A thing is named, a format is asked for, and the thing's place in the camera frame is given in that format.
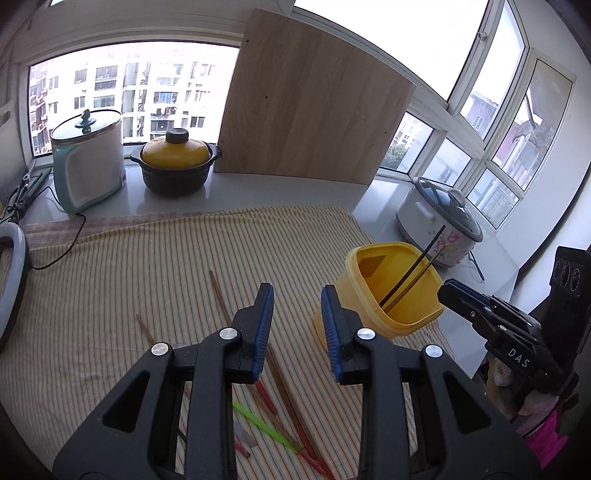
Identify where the white framed window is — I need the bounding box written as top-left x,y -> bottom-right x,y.
28,0 -> 578,232

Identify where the light wooden board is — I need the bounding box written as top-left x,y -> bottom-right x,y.
213,8 -> 416,186

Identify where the dark brown chopstick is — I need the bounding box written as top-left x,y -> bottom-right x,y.
390,261 -> 437,310

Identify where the black pot with yellow lid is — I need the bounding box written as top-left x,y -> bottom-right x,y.
130,128 -> 222,198

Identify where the striped beige cloth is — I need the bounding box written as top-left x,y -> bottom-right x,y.
0,205 -> 455,480

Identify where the black power cable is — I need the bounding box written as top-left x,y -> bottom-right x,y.
30,212 -> 87,271

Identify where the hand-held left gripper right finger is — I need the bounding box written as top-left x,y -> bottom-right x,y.
321,284 -> 541,480

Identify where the person's right hand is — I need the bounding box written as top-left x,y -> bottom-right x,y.
485,357 -> 557,437

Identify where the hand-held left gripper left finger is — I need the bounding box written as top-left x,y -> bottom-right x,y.
52,282 -> 275,480

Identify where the white floral slow cooker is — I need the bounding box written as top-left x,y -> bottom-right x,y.
396,176 -> 483,267

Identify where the green plastic chopstick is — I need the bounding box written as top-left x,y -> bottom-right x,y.
232,402 -> 303,455

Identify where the white ring light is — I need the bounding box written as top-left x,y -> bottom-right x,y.
0,223 -> 32,352

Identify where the yellow plastic utensil container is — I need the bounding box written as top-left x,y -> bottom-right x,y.
314,242 -> 446,342

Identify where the black metal stand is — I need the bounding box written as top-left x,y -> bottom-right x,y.
4,170 -> 52,217

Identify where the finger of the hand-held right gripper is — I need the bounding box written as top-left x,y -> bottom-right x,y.
462,284 -> 542,334
438,278 -> 539,352

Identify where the white teal electric pot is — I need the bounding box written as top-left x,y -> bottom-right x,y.
50,109 -> 126,214

